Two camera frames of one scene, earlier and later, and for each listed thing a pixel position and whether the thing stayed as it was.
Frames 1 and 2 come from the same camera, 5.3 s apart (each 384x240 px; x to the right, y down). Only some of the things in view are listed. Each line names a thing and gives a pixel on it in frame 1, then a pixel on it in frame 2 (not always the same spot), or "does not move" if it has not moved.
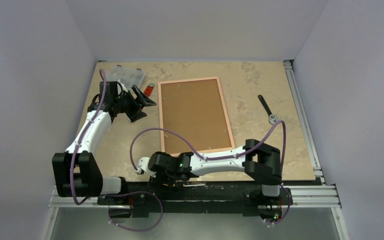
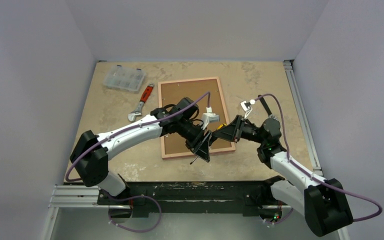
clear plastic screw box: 128,76 does not move
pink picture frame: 196,109 does not move
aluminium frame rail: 319,193 does not move
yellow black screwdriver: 184,185 → 219,127
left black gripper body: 127,104 → 190,133
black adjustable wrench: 272,118 does not move
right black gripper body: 165,177 → 239,127
